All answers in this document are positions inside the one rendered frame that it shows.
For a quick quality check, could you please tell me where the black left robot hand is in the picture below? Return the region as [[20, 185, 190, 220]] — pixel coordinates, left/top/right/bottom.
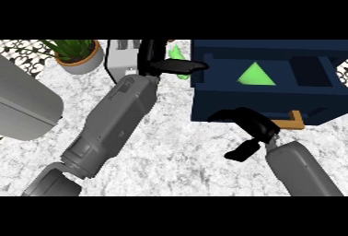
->
[[137, 39, 210, 77]]

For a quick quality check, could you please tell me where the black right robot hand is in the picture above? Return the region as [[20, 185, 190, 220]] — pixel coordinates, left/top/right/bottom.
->
[[206, 106, 281, 163]]

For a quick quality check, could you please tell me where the green cone cup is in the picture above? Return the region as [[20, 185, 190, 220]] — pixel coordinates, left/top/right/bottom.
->
[[234, 61, 277, 87]]

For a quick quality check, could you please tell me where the potted green plant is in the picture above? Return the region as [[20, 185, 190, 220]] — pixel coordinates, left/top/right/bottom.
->
[[39, 39, 106, 76]]

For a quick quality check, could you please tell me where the grey rounded appliance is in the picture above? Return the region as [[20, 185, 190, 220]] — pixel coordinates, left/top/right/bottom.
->
[[0, 54, 64, 142]]

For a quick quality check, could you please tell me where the orange drawer handle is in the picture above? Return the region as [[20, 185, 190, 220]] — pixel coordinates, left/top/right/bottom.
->
[[269, 110, 305, 130]]

